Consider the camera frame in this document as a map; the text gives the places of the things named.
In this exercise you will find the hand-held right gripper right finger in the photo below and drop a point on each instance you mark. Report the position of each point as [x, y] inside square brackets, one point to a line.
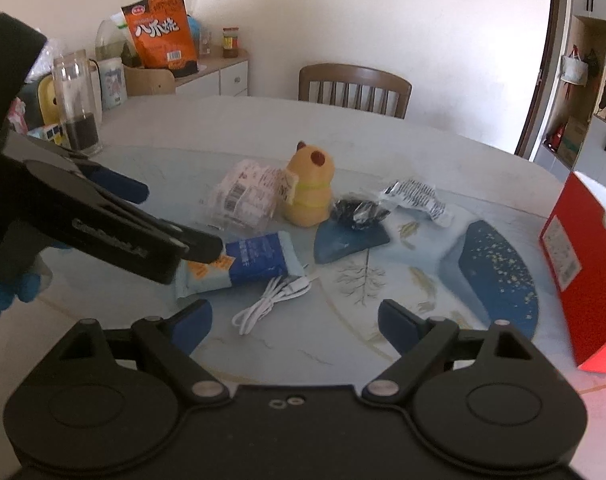
[398, 324]

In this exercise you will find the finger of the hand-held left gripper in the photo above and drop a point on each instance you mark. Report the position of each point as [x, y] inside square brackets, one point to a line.
[203, 249]
[120, 189]

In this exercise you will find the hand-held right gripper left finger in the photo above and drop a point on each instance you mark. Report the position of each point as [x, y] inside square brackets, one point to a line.
[193, 324]

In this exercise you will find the blue white tissue packet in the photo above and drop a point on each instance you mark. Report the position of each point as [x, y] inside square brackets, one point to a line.
[255, 260]

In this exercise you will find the pink white snack packet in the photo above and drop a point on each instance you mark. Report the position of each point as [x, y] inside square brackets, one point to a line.
[243, 195]

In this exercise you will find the black plastic bag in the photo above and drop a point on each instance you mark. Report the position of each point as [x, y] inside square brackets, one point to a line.
[360, 212]

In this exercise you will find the yellow bear toy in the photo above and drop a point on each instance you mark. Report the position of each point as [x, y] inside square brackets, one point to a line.
[308, 185]

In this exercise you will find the silver printed wrapper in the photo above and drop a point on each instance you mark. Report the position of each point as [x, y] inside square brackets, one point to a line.
[418, 197]

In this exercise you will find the red cardboard box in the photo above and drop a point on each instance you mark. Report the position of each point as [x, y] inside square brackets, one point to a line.
[590, 280]

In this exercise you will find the person's left hand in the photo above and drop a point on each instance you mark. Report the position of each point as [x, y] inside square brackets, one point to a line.
[13, 297]

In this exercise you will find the puzzle cube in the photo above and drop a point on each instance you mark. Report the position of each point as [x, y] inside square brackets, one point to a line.
[48, 135]

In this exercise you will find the tall glass bottle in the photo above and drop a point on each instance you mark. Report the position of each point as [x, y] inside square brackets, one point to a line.
[78, 105]

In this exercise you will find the white printed mug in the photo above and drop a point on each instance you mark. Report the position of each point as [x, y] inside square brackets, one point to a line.
[112, 84]

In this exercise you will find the wooden storage box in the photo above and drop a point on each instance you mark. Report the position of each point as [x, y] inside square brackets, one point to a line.
[148, 82]

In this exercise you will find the yellow plastic container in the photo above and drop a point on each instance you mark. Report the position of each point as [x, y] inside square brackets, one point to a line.
[47, 102]

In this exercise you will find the clear plastic bottle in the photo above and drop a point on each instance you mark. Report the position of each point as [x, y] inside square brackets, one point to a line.
[108, 42]

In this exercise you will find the white sideboard cabinet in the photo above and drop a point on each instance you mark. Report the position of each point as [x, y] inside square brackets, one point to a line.
[218, 77]

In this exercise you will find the orange snack bag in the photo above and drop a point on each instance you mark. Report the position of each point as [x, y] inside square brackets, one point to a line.
[160, 30]

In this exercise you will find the blue globe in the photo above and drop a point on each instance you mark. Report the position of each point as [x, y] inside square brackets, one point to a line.
[194, 35]

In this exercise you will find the red-lidded sauce jar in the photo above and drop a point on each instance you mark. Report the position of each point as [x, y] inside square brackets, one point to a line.
[230, 42]

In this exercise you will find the wooden slat-back chair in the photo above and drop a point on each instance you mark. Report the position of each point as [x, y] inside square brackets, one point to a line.
[355, 90]

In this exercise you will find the brown cardboard carton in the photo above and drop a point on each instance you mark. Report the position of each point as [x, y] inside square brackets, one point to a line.
[573, 142]

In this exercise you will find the hanging tote bag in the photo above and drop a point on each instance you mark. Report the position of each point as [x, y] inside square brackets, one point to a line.
[575, 67]

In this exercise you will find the grey wall cabinet unit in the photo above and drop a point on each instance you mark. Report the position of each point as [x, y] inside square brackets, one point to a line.
[593, 85]

